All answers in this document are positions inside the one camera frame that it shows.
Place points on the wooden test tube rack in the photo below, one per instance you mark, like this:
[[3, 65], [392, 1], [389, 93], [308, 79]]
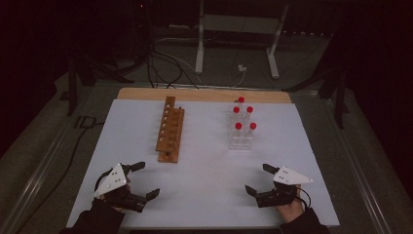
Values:
[[170, 143]]

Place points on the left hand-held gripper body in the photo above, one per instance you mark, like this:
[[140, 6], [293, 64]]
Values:
[[113, 182]]

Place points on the black tripod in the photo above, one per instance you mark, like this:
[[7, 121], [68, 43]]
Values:
[[340, 104], [72, 91]]

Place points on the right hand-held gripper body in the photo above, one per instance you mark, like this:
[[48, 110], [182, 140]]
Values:
[[289, 177]]

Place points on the person's left hand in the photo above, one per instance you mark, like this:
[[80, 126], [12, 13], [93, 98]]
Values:
[[103, 198]]

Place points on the white metal stand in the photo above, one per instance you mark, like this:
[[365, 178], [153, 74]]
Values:
[[199, 48]]

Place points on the red-capped clear test tube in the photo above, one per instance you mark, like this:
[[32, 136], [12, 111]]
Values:
[[249, 109], [241, 99], [238, 125], [236, 109], [253, 125]]

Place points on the white table mat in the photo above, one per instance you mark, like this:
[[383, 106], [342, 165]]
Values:
[[207, 182]]

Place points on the clear acrylic tube rack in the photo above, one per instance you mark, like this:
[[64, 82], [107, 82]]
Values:
[[240, 145]]

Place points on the person's right hand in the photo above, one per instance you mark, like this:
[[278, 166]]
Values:
[[292, 211]]

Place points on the white plug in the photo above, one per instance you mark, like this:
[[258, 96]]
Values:
[[242, 68]]

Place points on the aluminium floor rail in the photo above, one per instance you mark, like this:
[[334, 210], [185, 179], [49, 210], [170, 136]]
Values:
[[35, 180], [363, 182], [211, 86]]

